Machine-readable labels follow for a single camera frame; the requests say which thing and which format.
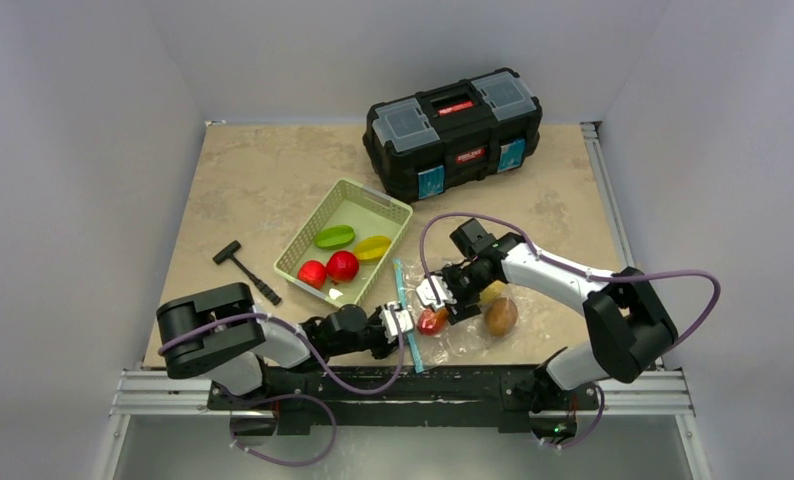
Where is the red yellow fake peach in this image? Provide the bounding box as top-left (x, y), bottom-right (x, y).
top-left (415, 308), bottom-right (449, 336)

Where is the clear zip bag blue seal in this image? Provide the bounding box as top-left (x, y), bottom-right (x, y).
top-left (393, 260), bottom-right (565, 373)

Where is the red fake apple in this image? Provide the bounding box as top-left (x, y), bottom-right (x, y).
top-left (326, 250), bottom-right (360, 284)

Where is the yellow fake fruit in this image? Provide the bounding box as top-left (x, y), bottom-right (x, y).
top-left (353, 235), bottom-right (392, 262)

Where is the red fake strawberry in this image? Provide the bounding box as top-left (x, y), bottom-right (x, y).
top-left (296, 260), bottom-right (328, 290)

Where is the green fake fruit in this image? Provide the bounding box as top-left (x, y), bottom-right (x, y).
top-left (313, 225), bottom-right (356, 251)

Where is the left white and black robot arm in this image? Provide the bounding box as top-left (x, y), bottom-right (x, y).
top-left (156, 283), bottom-right (414, 409)

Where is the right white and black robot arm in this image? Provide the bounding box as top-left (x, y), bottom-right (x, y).
top-left (424, 218), bottom-right (679, 407)

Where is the yellow fake lemon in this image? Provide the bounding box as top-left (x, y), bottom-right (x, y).
top-left (479, 281), bottom-right (506, 305)

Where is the brown fake potato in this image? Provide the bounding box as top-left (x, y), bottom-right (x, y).
top-left (483, 297), bottom-right (519, 337)

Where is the light green perforated plastic basket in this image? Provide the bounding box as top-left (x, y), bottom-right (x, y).
top-left (274, 178), bottom-right (413, 307)

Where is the black toolbox with clear lids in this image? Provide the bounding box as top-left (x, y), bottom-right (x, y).
top-left (362, 68), bottom-right (543, 204)

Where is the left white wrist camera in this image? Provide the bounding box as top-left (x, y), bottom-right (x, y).
top-left (379, 301), bottom-right (414, 342)

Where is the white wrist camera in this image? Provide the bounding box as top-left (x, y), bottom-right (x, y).
top-left (415, 274), bottom-right (452, 311)
top-left (379, 301), bottom-right (414, 342)

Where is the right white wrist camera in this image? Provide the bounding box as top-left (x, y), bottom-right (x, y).
top-left (415, 274), bottom-right (452, 311)

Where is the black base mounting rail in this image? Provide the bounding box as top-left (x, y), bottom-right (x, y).
top-left (207, 365), bottom-right (600, 439)

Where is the black T-handle tool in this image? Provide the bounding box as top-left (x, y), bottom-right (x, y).
top-left (212, 240), bottom-right (282, 306)

